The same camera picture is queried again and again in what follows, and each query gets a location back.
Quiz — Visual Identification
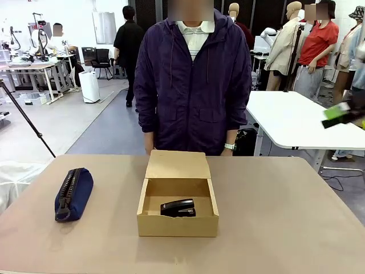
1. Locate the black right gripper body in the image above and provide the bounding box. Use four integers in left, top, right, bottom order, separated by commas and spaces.
348, 95, 365, 126

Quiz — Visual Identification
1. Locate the black stapler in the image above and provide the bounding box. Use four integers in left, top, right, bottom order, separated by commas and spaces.
160, 198, 197, 218

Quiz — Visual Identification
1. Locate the open brown cardboard box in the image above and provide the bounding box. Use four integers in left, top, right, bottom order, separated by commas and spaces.
136, 149, 220, 238

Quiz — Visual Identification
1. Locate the white table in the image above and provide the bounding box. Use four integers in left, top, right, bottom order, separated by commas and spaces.
245, 90, 365, 172

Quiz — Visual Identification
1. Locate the black light stand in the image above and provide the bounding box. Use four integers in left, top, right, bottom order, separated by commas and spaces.
283, 24, 305, 94

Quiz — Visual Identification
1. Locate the person in red shirt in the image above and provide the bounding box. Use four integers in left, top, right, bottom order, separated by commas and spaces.
295, 0, 340, 101

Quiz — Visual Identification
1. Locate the mannequin in beige coat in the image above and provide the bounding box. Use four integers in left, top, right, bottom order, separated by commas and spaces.
263, 1, 305, 92

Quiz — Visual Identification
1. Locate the mannequin in dark red top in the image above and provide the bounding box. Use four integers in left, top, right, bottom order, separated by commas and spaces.
228, 2, 255, 51

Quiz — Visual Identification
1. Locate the person in purple jacket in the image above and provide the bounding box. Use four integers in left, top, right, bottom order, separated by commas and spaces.
133, 7, 253, 156

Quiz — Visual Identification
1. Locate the person in black clothes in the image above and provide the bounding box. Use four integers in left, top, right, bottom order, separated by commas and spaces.
113, 5, 145, 108

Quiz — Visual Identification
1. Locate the grey stool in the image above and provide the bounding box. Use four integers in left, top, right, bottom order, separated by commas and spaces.
112, 65, 128, 79

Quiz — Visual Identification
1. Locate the black office chair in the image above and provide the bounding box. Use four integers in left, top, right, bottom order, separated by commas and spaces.
91, 48, 113, 81

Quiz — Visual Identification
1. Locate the white air purifier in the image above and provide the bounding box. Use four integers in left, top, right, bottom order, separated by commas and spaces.
78, 70, 101, 104

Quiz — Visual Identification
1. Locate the black cabinet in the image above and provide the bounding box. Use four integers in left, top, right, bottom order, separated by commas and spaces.
82, 47, 97, 68

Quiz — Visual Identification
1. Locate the navy zipper pencil case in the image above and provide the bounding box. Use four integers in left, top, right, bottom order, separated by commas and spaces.
54, 167, 95, 223

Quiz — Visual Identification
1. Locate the seated person in white shirt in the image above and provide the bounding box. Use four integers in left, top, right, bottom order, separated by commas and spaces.
45, 22, 78, 54

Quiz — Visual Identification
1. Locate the clear plastic bin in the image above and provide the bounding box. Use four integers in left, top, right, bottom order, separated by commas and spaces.
24, 92, 48, 107

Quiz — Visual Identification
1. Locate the grey workbench desk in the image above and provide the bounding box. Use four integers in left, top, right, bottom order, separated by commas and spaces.
0, 54, 76, 105

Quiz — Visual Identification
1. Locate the small white background robot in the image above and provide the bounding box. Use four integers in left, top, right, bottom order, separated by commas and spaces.
4, 25, 22, 59

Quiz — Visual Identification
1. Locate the black floor cable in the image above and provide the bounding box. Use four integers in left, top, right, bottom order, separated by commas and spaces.
321, 167, 365, 192

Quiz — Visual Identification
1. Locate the white wall panel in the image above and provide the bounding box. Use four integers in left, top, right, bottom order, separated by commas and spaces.
91, 11, 117, 45

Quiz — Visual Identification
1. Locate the white background robot with cables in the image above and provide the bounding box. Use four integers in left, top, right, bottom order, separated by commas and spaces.
28, 13, 50, 62

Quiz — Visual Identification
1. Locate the black camera tripod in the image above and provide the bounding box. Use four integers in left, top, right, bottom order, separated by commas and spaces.
0, 79, 57, 159

